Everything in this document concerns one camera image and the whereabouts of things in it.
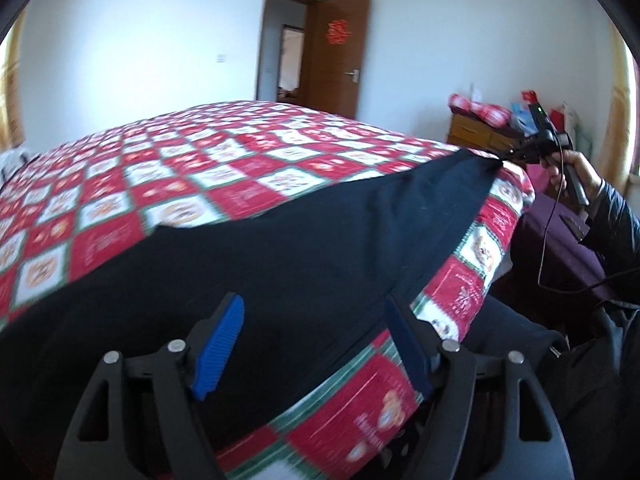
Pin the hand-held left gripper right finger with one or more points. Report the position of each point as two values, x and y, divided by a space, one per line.
405 340

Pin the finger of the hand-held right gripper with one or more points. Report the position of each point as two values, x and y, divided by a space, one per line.
512 154

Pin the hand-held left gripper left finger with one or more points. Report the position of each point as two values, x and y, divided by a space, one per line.
220 350

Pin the black pants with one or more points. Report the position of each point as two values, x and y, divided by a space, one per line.
300 240

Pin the person's right forearm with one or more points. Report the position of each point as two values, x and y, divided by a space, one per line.
620 220

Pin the person's right hand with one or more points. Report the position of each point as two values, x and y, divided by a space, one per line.
582 170

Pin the red bag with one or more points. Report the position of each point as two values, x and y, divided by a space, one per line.
559 119

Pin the blue bag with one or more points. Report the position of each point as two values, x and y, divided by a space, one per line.
522 119

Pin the white bag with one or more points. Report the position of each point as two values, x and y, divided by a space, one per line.
571 117

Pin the wooden dresser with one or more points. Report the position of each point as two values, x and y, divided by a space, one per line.
470 134

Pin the folded red checkered blanket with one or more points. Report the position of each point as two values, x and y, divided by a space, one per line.
480 110

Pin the yellow curtain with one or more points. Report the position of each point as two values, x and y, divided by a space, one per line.
620 110
11 90

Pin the dark purple cloth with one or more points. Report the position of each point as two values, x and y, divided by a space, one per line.
570 260

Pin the black jacket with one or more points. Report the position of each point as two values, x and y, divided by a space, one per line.
590 370

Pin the red checkered printed blanket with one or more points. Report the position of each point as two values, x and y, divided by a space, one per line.
200 160

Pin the brown wooden door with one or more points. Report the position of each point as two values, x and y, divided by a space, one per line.
330 75

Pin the red paper door decoration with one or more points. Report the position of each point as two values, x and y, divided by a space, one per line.
338 32

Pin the white patterned pillow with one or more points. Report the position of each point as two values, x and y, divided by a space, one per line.
15 162

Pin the brown door frame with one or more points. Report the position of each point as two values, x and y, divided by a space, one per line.
262 50

